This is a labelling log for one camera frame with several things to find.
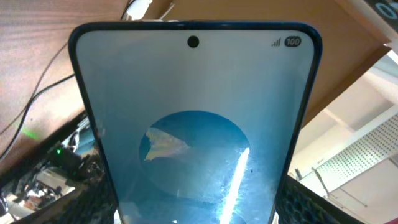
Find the blue Galaxy smartphone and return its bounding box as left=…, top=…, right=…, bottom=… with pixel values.
left=68, top=21, right=323, bottom=223

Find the black USB charging cable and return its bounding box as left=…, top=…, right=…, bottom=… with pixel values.
left=0, top=40, right=70, bottom=135

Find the white power strip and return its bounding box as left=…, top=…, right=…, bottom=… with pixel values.
left=121, top=0, right=152, bottom=21

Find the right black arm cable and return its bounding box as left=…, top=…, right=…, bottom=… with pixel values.
left=0, top=73, right=76, bottom=162

